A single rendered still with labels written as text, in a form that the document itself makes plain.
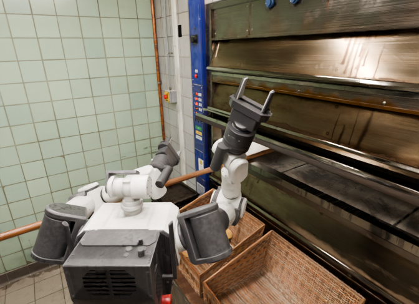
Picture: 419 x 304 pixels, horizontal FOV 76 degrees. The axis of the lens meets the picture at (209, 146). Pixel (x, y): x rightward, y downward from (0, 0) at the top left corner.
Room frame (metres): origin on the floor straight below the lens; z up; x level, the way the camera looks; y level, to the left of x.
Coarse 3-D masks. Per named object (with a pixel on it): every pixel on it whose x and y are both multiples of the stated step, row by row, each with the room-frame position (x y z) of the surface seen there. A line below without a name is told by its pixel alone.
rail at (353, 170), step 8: (216, 120) 1.56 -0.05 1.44; (256, 136) 1.26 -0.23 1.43; (264, 136) 1.23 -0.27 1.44; (280, 144) 1.13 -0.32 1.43; (288, 144) 1.11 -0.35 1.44; (296, 152) 1.05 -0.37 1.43; (304, 152) 1.02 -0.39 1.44; (320, 160) 0.95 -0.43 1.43; (328, 160) 0.93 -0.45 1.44; (344, 168) 0.87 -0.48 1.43; (352, 168) 0.85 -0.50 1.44; (360, 176) 0.82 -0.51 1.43; (368, 176) 0.80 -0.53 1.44; (376, 176) 0.79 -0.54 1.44; (384, 184) 0.76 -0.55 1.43; (392, 184) 0.74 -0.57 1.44; (400, 184) 0.73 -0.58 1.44; (408, 192) 0.70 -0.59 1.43; (416, 192) 0.69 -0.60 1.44
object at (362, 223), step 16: (272, 176) 1.34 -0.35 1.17; (288, 176) 1.32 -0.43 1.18; (304, 192) 1.16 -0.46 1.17; (320, 192) 1.14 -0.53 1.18; (336, 208) 1.02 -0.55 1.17; (352, 208) 1.00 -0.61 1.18; (368, 224) 0.90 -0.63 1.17; (384, 224) 0.88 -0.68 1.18; (400, 240) 0.80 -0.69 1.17; (416, 240) 0.79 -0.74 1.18
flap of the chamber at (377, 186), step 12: (204, 120) 1.67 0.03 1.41; (264, 132) 1.47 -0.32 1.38; (264, 144) 1.20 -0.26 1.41; (300, 144) 1.26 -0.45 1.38; (300, 156) 1.03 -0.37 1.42; (324, 156) 1.07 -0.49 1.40; (324, 168) 0.93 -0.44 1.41; (336, 168) 0.90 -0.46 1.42; (360, 168) 0.95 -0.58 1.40; (360, 180) 0.82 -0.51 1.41; (396, 180) 0.84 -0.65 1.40; (384, 192) 0.75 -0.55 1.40; (396, 192) 0.72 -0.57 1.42
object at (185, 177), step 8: (256, 152) 1.60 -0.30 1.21; (264, 152) 1.62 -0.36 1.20; (208, 168) 1.39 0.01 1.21; (184, 176) 1.30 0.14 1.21; (192, 176) 1.32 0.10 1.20; (168, 184) 1.24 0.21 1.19; (120, 200) 1.10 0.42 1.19; (32, 224) 0.91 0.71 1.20; (40, 224) 0.92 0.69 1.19; (8, 232) 0.86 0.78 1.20; (16, 232) 0.87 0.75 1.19; (24, 232) 0.88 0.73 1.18; (0, 240) 0.84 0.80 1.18
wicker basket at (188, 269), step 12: (204, 204) 1.74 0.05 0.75; (252, 216) 1.43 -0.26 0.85; (240, 228) 1.47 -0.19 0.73; (252, 228) 1.40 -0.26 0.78; (252, 240) 1.29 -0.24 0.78; (180, 252) 1.26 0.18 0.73; (240, 252) 1.24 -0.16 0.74; (180, 264) 1.27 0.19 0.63; (192, 264) 1.31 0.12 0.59; (216, 264) 1.15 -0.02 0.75; (240, 264) 1.24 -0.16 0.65; (192, 276) 1.22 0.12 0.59; (204, 276) 1.10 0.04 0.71
